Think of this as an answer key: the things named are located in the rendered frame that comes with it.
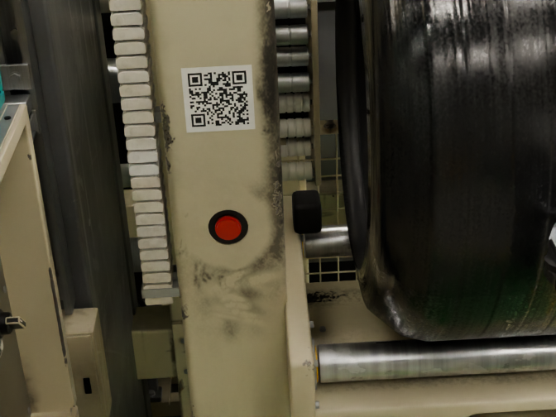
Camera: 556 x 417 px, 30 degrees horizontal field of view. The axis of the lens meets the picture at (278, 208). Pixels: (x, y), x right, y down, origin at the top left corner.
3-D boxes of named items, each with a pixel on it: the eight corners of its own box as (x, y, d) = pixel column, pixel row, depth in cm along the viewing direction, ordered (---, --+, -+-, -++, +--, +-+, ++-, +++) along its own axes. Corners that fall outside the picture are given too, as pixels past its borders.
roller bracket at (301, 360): (292, 430, 120) (289, 362, 115) (278, 251, 154) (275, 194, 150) (320, 428, 120) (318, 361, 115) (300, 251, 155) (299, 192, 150)
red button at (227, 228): (216, 242, 120) (213, 218, 118) (216, 233, 121) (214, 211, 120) (242, 240, 120) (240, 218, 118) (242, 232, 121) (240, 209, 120)
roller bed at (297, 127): (194, 193, 161) (178, 7, 147) (197, 151, 174) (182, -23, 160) (321, 185, 162) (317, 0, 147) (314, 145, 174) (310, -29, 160)
